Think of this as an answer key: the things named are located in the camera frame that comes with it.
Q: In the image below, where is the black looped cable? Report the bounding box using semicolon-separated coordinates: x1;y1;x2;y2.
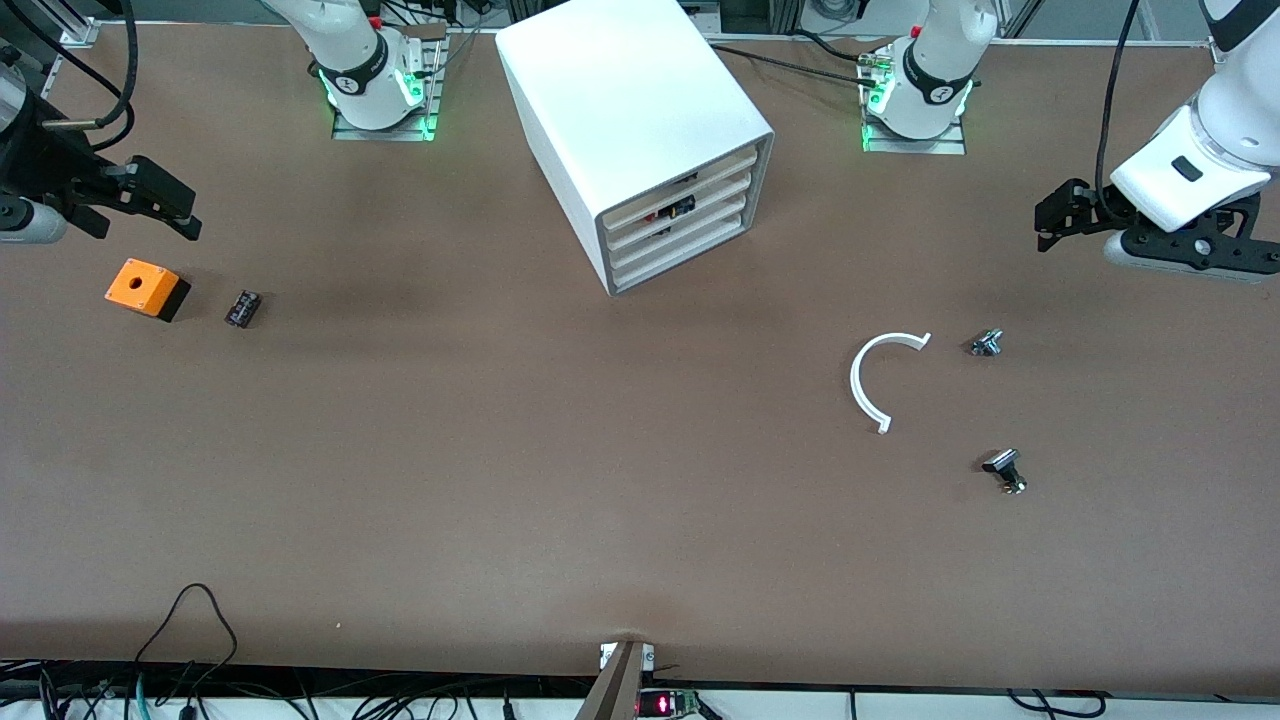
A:
133;583;241;691

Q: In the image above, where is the orange black button box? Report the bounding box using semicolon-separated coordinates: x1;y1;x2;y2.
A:
104;258;192;323

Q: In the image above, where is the black headed switch part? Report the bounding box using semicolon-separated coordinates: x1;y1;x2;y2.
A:
981;449;1029;496

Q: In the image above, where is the black cable on table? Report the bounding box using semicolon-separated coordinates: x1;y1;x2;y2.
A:
708;42;881;79

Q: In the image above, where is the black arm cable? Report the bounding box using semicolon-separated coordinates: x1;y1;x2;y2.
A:
0;0;138;151
1095;0;1143;201

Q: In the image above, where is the wooden post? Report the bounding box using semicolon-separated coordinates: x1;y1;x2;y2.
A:
573;640;646;720

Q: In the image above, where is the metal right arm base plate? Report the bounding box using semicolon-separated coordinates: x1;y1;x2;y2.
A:
332;25;448;142

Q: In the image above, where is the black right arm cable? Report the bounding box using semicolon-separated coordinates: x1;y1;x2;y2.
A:
0;0;138;151

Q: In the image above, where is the white curved plastic arc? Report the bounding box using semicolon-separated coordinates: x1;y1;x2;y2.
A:
850;332;933;436

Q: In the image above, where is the red lit electronic device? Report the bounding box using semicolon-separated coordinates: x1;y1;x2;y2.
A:
638;688;703;719

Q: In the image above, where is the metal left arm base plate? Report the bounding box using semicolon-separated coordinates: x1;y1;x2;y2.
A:
860;55;968;155

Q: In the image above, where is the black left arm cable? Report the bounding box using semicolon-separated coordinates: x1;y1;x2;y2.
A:
1095;0;1143;201

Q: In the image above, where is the white drawer cabinet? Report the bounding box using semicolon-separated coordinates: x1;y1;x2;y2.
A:
495;0;776;298

